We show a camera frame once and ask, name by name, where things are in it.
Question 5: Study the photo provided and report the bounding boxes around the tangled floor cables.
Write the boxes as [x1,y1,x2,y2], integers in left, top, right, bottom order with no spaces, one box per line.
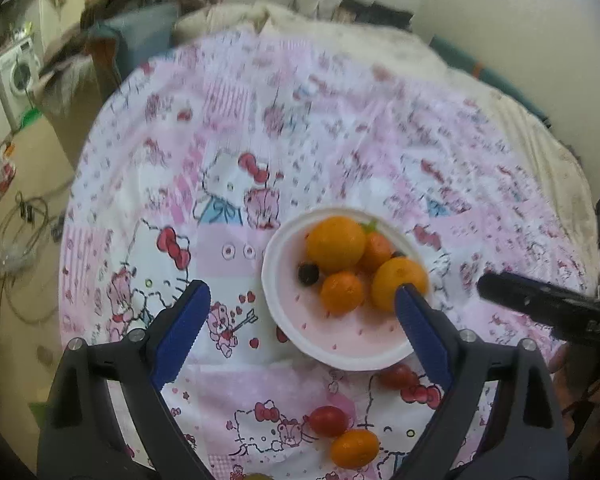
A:
[0,190,66,326]

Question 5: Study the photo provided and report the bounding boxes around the cream duvet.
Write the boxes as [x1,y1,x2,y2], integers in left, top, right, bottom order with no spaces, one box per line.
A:
[174,2,597,246]

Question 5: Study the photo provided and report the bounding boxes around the person's right hand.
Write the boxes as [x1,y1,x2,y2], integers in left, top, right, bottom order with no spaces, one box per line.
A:
[549,342,598,443]

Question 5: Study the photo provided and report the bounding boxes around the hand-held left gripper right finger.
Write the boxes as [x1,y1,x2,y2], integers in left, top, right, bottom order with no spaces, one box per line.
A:
[392,282,571,480]

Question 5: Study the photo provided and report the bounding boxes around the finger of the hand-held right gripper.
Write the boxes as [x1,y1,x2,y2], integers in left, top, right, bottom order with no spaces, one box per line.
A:
[476,271,578,333]

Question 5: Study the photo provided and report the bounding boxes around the black folded clothes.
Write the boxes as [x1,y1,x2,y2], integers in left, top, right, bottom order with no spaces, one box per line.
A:
[332,0,413,31]

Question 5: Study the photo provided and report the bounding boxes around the pink heart-print plate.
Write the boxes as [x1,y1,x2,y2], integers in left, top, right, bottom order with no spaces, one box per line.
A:
[261,206,436,372]

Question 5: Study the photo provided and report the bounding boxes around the white washing machine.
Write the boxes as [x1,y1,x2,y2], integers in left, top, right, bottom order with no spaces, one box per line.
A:
[0,35,45,128]

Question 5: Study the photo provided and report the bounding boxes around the small mandarin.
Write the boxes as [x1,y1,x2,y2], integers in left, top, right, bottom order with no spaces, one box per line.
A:
[356,231,397,275]
[320,271,365,317]
[330,429,381,470]

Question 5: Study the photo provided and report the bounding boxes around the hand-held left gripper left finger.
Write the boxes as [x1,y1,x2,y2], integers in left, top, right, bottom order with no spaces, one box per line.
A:
[37,280,216,480]

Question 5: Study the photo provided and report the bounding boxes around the large orange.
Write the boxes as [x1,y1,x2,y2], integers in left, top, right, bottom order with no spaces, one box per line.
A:
[371,257,429,311]
[306,215,367,271]

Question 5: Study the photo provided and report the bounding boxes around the pink cartoon printed blanket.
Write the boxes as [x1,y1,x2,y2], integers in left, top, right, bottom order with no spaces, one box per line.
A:
[57,30,600,480]

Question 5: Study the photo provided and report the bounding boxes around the teal mat with orange band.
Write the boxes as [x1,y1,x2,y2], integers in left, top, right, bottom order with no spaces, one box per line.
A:
[430,35,553,126]

